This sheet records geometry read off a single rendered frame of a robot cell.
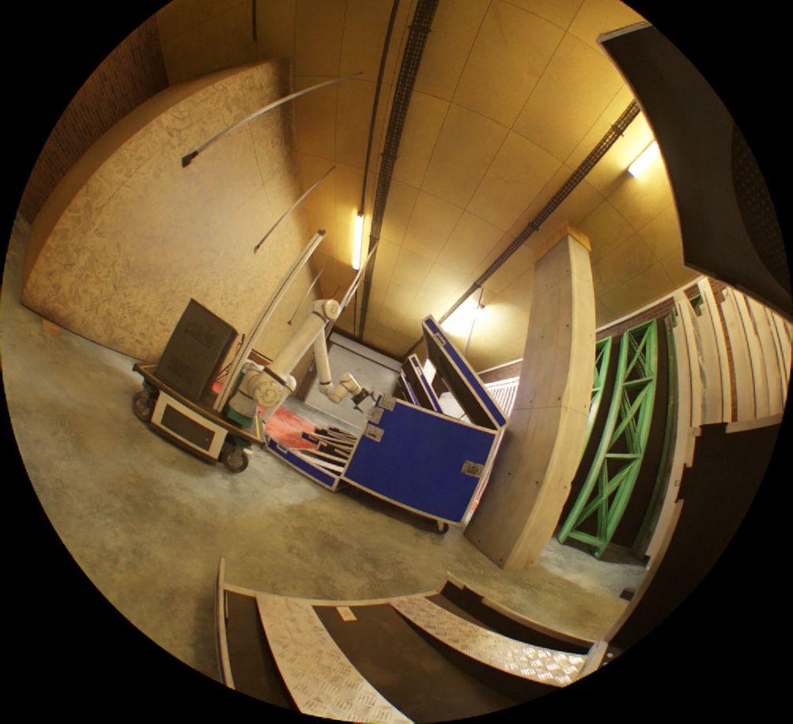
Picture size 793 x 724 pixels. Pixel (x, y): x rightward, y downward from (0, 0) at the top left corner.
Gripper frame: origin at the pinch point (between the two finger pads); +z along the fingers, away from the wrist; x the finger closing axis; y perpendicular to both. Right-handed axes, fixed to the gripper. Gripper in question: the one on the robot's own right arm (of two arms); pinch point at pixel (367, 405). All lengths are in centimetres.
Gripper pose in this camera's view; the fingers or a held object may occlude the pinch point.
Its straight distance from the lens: 183.0
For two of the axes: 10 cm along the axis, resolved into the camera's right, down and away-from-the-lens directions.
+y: -5.6, -2.4, 7.9
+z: 3.9, 7.7, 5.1
